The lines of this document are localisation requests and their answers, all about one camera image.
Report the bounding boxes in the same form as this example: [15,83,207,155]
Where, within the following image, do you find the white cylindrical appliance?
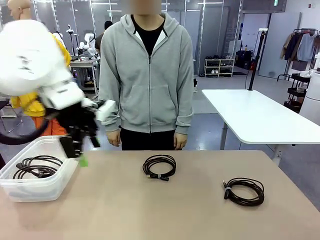
[298,52,320,126]

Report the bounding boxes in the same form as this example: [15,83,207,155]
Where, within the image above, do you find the thin black USB cable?
[221,177,265,207]

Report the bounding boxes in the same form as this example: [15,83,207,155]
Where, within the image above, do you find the person in olive shirt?
[94,21,114,52]

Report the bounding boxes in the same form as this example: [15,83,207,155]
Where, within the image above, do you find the black clothes rack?
[276,28,320,82]

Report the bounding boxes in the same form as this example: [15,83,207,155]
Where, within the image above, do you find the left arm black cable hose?
[0,117,50,146]

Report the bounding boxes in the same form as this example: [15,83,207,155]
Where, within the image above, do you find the person's left hand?
[173,132,189,151]

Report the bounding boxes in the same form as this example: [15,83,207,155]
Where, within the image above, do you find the black utility cart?
[283,72,312,113]

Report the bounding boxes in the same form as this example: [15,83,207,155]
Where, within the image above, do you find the navy jacket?
[284,32,304,61]

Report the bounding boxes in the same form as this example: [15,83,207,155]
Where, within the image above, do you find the person's right hand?
[107,129,122,148]

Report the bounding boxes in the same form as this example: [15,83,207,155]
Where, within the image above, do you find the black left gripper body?
[46,101,100,139]

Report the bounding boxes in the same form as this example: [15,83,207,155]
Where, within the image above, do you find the black cable grey tie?
[142,154,177,181]

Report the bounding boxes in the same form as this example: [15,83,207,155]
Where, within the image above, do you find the black metal chair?
[0,99,23,134]

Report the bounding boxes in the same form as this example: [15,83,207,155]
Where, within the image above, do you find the person's left forearm grey sleeve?
[174,96,195,137]

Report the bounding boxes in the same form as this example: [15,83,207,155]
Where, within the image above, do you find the person's right forearm grey sleeve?
[99,94,121,133]

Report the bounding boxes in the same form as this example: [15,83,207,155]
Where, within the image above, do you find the black stand with white head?
[65,24,79,57]

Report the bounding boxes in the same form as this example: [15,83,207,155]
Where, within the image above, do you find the grey frame workbench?
[69,59,101,97]

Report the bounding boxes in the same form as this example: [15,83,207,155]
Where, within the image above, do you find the light blue shirt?
[297,33,316,63]

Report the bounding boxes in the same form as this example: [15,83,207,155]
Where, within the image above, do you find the person in grey hoodie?
[98,11,195,151]

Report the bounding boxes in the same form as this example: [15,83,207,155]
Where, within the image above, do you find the black luggage pile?
[235,49,256,70]

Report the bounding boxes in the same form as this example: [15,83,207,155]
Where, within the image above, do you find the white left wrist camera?
[84,99,118,124]

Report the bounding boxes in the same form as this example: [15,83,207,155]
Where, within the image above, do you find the black pole stand white top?
[248,28,269,91]

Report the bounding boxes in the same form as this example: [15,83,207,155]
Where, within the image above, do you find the orange trousers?
[32,116,69,137]

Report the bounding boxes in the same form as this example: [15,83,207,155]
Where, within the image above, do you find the clear plastic storage container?
[0,136,81,203]

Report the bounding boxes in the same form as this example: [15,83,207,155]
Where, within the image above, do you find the brown coat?
[279,32,296,61]

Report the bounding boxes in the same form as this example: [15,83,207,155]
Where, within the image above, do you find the white rounded table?
[201,89,320,161]

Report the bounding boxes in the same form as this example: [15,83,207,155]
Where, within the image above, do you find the wooden shoe rack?
[204,58,236,78]

